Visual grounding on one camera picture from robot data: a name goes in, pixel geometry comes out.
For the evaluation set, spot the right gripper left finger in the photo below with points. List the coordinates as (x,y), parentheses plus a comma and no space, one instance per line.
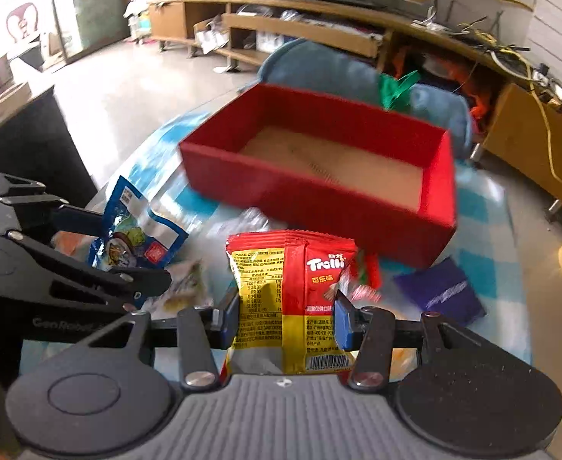
(195,332)

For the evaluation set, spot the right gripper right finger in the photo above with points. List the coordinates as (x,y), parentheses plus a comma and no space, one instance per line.
(374,333)

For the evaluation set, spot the white Kaprons wafer packet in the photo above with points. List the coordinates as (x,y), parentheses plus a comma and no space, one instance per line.
(188,288)

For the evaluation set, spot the dark blue wafer biscuit packet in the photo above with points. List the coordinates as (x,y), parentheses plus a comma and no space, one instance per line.
(443,288)

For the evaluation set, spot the red yellow Trolli packet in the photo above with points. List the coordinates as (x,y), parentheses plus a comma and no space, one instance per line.
(287,282)

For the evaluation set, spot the blue cartoon snack packet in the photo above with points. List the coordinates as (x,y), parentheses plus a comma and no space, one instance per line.
(133,235)

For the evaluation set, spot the red spicy strip packet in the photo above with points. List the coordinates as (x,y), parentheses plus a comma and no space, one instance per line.
(364,279)

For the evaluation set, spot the yellow chips clear bag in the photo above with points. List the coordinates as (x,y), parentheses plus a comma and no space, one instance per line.
(226,221)

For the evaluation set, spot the blue checkered tablecloth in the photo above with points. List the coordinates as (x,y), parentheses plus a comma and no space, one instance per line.
(484,245)

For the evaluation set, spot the red cardboard box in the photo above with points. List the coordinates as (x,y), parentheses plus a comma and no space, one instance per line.
(326,164)

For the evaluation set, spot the wooden tv cabinet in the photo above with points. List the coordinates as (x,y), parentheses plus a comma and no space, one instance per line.
(516,130)

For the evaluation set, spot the blue rolled cushion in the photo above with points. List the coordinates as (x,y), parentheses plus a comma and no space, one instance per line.
(302,64)

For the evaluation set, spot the orange plastic bag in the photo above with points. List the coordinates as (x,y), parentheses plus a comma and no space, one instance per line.
(434,76)

